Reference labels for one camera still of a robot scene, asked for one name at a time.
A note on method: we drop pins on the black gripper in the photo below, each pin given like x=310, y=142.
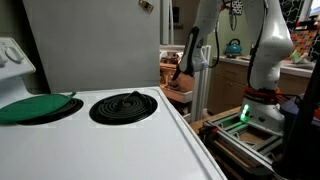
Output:
x=177, y=72

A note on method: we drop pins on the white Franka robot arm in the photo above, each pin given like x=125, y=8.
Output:
x=270, y=50

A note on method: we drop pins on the dark jar in door shelf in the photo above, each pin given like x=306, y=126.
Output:
x=174, y=60

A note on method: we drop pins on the white fridge door with shelves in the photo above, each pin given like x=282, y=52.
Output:
x=200, y=90

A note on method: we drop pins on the white freezer door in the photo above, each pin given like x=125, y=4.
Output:
x=166, y=21

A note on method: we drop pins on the small fridge magnet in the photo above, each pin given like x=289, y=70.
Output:
x=145, y=5

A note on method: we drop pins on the wooden kitchen counter cabinet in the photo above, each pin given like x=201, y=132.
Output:
x=226, y=83

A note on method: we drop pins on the teal kettle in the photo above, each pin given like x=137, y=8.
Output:
x=233, y=48

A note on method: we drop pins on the black coil burner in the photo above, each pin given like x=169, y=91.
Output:
x=120, y=108
x=68, y=108

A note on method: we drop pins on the grey refrigerator body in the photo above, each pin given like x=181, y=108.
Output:
x=93, y=46

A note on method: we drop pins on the white electric stove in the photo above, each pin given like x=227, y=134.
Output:
x=116, y=150

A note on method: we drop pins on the colourful patterned cloth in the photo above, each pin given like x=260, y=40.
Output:
x=303, y=41

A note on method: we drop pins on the black foreground stand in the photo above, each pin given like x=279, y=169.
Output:
x=300, y=143

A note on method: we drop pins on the green pot holder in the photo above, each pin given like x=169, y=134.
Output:
x=33, y=106

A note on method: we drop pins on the white stove knob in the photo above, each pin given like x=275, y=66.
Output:
x=14, y=55

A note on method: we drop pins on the small black-white wall picture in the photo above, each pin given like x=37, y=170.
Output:
x=237, y=7

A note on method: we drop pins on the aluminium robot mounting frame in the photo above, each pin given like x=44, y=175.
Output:
x=246, y=140

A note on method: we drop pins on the black-white patterned wall hanging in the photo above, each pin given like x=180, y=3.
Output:
x=293, y=10

